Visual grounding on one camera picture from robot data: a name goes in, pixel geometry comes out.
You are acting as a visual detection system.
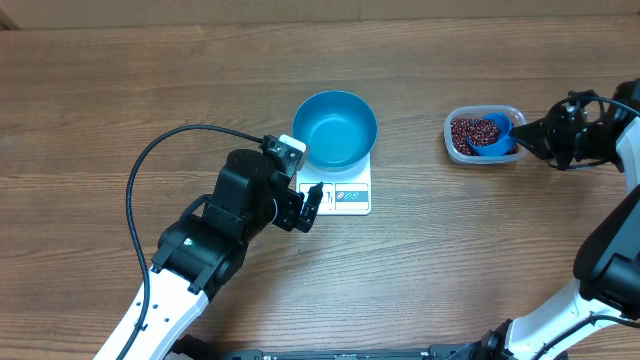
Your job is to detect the blue plastic measuring scoop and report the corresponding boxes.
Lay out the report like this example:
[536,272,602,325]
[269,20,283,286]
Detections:
[471,112,516,156]

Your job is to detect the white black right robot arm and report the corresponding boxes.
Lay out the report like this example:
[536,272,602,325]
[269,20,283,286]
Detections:
[457,80,639,359]

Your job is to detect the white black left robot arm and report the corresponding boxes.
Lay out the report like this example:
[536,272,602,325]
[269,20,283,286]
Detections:
[96,144,322,359]

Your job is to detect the white digital kitchen scale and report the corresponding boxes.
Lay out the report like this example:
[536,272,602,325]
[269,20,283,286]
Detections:
[296,152,372,216]

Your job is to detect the red beans in scoop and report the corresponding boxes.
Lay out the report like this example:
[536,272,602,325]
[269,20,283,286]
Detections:
[468,119,501,146]

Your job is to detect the teal metal bowl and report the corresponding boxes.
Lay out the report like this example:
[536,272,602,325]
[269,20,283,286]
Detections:
[292,90,379,172]

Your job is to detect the clear plastic container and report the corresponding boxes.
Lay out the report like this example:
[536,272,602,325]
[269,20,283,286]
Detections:
[444,105,527,165]

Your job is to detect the red adzuki beans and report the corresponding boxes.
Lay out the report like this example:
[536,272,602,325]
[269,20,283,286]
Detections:
[449,117,520,157]

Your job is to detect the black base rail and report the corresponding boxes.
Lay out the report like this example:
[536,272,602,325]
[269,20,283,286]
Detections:
[165,335,514,360]

